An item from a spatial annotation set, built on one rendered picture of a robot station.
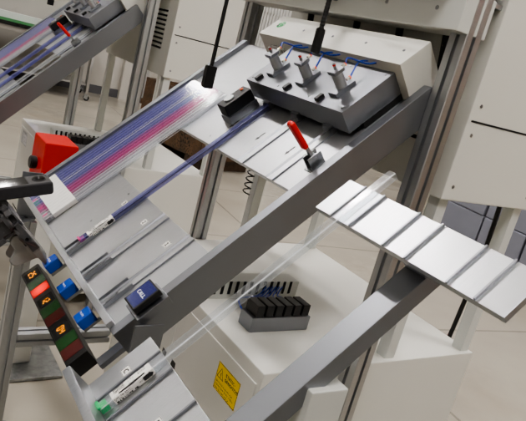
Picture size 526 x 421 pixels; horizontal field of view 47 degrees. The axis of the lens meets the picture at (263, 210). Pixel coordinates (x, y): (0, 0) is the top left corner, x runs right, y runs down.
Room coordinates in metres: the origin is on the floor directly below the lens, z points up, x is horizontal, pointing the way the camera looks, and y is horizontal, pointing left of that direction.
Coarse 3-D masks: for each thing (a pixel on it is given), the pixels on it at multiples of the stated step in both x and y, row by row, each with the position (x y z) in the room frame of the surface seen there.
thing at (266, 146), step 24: (264, 48) 1.64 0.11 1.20; (216, 72) 1.63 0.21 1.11; (240, 72) 1.57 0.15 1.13; (216, 120) 1.38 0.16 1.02; (240, 120) 1.34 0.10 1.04; (264, 120) 1.30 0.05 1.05; (288, 120) 1.26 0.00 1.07; (312, 120) 1.23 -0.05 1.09; (240, 144) 1.25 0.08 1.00; (264, 144) 1.22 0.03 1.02; (288, 144) 1.18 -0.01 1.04; (312, 144) 1.15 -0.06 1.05; (336, 144) 1.12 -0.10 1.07; (264, 168) 1.14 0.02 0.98; (288, 168) 1.11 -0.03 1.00
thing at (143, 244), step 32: (96, 192) 1.29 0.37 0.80; (128, 192) 1.24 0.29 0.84; (64, 224) 1.22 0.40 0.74; (96, 224) 1.18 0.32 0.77; (128, 224) 1.13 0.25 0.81; (160, 224) 1.09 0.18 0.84; (96, 256) 1.07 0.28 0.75; (128, 256) 1.04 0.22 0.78; (160, 256) 1.00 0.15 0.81; (192, 256) 0.98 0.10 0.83; (96, 288) 0.99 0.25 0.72; (128, 288) 0.95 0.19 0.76
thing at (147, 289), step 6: (150, 282) 0.88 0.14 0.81; (138, 288) 0.88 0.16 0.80; (144, 288) 0.87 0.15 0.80; (150, 288) 0.87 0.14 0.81; (132, 294) 0.87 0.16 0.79; (138, 294) 0.87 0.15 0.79; (144, 294) 0.86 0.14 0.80; (150, 294) 0.86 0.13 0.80; (132, 300) 0.86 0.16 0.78; (138, 300) 0.85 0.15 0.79; (132, 306) 0.85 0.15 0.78
